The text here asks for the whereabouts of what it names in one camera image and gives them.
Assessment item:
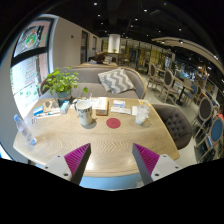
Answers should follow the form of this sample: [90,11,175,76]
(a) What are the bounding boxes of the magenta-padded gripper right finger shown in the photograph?
[131,142,184,187]

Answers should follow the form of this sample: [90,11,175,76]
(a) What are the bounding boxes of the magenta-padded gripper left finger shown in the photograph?
[42,142,92,186]

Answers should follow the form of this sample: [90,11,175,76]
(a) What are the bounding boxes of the clear blue-capped water bottle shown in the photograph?
[13,113,38,147]

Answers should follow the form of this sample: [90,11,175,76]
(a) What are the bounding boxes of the dark tufted armchair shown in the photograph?
[151,103,194,151]

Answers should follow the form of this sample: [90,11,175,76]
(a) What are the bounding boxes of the white printed mug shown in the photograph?
[73,98,94,127]

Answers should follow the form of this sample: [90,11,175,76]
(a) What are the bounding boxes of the flat round red coaster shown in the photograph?
[105,117,122,130]

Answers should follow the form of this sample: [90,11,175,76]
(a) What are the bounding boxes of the long white box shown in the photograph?
[34,108,63,120]

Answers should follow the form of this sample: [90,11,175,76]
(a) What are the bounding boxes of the small light blue box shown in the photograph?
[59,100,71,115]

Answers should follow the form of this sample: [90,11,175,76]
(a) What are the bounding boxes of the yellow white card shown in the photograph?
[138,99,151,108]

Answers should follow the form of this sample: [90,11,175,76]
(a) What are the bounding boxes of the brown cardboard card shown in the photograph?
[43,99,61,113]

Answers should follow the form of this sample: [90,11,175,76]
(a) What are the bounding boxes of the blue white small pack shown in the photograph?
[32,105,45,117]

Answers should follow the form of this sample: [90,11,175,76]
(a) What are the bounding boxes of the group of dining chairs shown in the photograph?
[146,61,224,161]

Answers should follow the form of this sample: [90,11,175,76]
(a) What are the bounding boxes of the green potted plant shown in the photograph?
[41,66,90,107]

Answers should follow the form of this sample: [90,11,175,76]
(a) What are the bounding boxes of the grey white chevron cushion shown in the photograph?
[97,68,136,95]

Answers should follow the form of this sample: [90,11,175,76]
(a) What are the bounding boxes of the grey curved sofa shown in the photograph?
[36,64,148,101]

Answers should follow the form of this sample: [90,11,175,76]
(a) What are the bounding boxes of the window with festive decals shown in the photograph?
[9,18,56,119]

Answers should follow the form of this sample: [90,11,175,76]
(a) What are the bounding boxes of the person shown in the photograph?
[93,51,108,65]

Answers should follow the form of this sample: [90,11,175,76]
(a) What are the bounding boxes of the group of ceiling spotlights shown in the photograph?
[93,1,188,44]

